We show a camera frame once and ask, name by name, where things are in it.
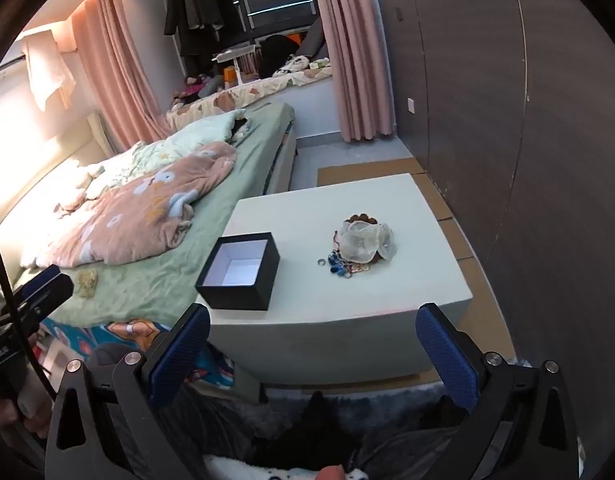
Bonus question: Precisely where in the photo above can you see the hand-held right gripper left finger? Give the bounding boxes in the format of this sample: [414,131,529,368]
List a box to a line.
[45,303,211,480]

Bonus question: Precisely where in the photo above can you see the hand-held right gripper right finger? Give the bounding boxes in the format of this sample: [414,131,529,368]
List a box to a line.
[416,303,586,480]

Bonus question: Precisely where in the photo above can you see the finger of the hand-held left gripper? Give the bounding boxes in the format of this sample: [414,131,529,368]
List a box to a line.
[10,265,75,313]

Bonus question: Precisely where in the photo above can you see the black cardboard box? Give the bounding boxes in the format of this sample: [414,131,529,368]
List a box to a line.
[194,231,281,312]

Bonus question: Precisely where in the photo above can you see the person's left hand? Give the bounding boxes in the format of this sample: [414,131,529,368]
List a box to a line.
[0,390,53,438]

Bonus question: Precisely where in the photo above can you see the cartoon printed blanket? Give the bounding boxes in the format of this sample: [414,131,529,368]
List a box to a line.
[40,316,236,391]

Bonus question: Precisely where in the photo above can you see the bed with green sheet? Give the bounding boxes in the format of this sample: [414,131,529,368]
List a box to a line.
[0,101,298,341]

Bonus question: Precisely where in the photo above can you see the flat cardboard sheets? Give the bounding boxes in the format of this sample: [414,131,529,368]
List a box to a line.
[316,156,519,388]

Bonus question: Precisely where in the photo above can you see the white low table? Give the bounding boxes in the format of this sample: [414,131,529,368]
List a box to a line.
[195,172,473,387]

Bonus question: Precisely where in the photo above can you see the pink floral blanket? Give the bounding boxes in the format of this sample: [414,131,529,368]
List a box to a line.
[20,141,238,267]

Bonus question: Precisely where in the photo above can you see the sheer white organza pouch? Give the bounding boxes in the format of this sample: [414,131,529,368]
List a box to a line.
[336,216,399,264]

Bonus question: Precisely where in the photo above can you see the pale green quilt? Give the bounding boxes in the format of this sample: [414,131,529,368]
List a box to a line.
[58,109,249,202]

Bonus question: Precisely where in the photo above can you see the hanging white towel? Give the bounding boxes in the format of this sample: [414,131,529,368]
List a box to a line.
[20,30,77,112]

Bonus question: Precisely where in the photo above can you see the pink curtain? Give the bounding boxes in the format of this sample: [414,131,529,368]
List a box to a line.
[72,0,174,147]
[307,0,396,144]

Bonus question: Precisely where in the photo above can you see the printed window seat cushion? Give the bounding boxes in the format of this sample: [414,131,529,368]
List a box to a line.
[166,66,336,130]

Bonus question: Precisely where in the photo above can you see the dark brown wardrobe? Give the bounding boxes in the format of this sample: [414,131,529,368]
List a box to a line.
[376,0,615,376]

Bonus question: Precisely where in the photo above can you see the white drying rack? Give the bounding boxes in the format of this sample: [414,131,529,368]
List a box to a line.
[212,44,262,84]

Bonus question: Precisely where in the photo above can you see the black bag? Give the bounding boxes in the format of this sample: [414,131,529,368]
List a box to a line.
[260,34,302,77]

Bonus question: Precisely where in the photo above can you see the hanging dark coats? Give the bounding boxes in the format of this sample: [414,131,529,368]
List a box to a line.
[162,0,224,59]

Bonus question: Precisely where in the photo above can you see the black cable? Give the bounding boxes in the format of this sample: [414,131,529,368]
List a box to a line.
[0,224,56,398]

